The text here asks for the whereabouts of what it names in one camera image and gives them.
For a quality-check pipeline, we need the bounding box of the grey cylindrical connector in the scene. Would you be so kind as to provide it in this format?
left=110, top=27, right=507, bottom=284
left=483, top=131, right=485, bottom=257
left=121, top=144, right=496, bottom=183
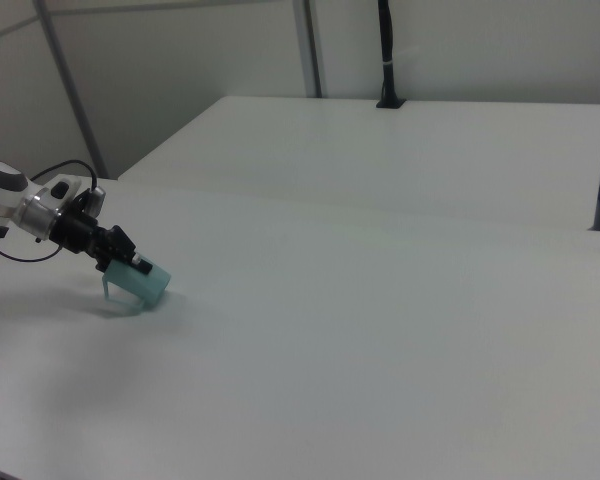
left=82, top=186, right=108, bottom=217

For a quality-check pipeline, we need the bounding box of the grey slanted partition post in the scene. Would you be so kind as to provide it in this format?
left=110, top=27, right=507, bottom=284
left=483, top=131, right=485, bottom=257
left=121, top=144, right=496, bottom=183
left=32, top=0, right=110, bottom=180

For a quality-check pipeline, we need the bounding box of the white adjacent table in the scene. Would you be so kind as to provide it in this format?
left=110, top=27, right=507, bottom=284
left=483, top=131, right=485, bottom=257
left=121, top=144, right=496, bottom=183
left=115, top=95, right=600, bottom=232

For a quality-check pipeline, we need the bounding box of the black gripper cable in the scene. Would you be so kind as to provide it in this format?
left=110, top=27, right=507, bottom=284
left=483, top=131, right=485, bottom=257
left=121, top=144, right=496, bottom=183
left=0, top=159, right=101, bottom=263

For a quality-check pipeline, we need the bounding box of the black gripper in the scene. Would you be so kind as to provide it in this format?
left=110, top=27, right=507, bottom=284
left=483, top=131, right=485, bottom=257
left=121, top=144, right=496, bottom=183
left=52, top=192, right=154, bottom=277

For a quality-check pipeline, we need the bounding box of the grey upright partition post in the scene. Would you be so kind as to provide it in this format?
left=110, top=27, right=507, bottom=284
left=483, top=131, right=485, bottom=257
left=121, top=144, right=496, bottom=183
left=293, top=0, right=324, bottom=99

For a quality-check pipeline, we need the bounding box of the black camera stand pole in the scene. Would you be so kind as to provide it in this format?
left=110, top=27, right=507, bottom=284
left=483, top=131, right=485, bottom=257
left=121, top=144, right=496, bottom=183
left=375, top=0, right=407, bottom=110

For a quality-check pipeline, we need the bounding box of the teal faceted cup with handle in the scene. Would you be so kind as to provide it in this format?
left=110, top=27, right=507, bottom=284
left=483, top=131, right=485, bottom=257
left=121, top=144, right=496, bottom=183
left=101, top=259, right=174, bottom=318

